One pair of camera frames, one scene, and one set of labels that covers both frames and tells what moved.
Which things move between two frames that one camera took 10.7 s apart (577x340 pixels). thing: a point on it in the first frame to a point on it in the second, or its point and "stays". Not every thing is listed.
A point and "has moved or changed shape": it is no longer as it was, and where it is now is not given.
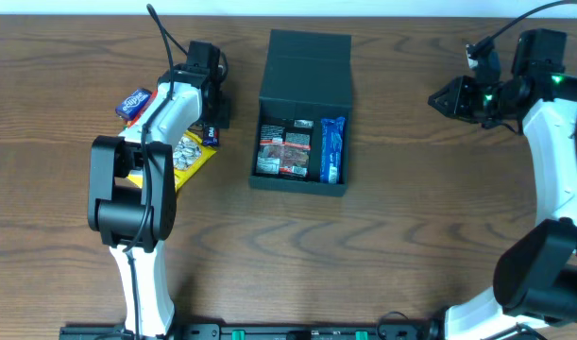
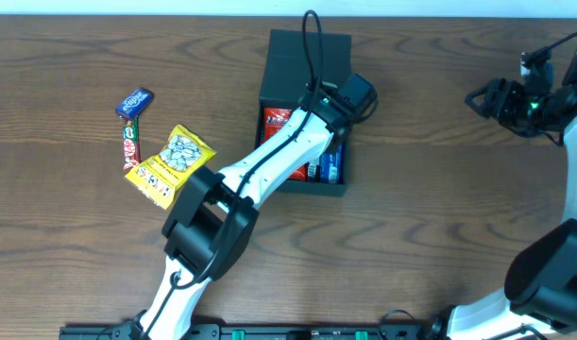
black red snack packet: (284, 147) has moved or changed shape
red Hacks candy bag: (143, 110) to (272, 118)
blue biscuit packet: (331, 149) stays
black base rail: (309, 331) stays
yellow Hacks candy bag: (189, 156) stays
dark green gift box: (301, 134) stays
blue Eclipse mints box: (132, 107) stays
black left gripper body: (223, 111) to (313, 97)
